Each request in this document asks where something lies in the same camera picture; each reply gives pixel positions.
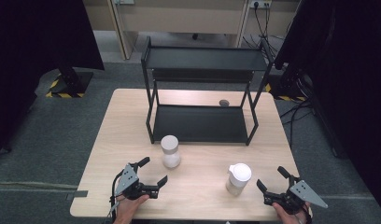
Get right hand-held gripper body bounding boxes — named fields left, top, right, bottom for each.
left=262, top=178, right=329, bottom=216

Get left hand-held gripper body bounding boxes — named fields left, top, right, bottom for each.
left=113, top=163, right=160, bottom=201

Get clear jar with white lid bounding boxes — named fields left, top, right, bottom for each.
left=225, top=162, right=253, bottom=197

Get black two-tier metal rack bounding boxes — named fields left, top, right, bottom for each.
left=140, top=35, right=275, bottom=147

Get person's left hand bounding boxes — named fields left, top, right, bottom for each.
left=113, top=194, right=150, bottom=224

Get person's right hand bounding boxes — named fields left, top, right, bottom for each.
left=271, top=201, right=313, bottom=224

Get black stand base striped tape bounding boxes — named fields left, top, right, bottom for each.
left=265, top=66, right=308, bottom=102
left=45, top=66, right=94, bottom=99

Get black curtain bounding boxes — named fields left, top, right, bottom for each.
left=274, top=0, right=381, bottom=216
left=0, top=0, right=105, bottom=160

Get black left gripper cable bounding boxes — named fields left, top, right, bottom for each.
left=108, top=169, right=125, bottom=223

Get black floor cables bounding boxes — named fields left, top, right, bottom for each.
left=279, top=99, right=316, bottom=147

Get black plugged power cable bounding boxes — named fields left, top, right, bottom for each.
left=243, top=3, right=271, bottom=49
left=261, top=3, right=285, bottom=57

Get white wall socket strip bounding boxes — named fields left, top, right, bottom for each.
left=248, top=0, right=273, bottom=9

